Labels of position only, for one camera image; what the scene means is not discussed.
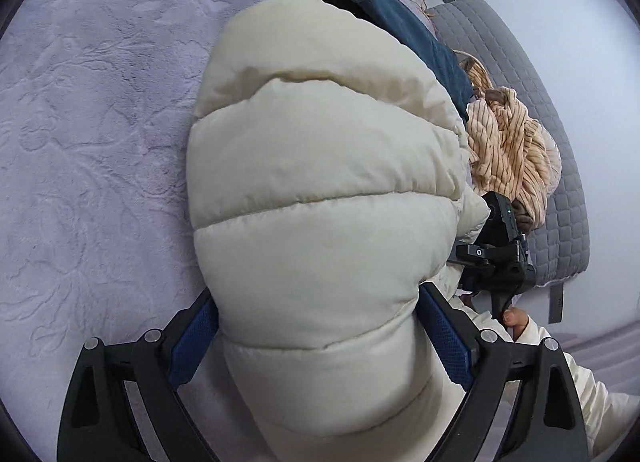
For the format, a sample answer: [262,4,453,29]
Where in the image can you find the beige striped shirt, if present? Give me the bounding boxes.
[465,56,552,234]

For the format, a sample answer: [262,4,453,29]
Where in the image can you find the purple embossed blanket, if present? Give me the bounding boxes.
[0,0,640,462]

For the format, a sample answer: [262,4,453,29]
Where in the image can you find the beige quilted puffer jacket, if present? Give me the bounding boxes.
[185,0,501,462]

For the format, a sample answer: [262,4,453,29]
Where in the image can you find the blue denim jeans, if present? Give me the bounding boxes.
[320,0,476,119]

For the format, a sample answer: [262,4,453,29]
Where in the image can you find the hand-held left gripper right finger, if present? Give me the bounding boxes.
[417,282,591,462]

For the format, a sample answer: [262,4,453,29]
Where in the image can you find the grey quilted mat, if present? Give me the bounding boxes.
[427,0,592,289]

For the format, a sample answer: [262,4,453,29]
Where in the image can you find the person's right hand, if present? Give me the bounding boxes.
[502,308,531,344]

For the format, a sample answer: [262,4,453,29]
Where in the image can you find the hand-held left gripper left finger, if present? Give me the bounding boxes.
[57,287,223,462]

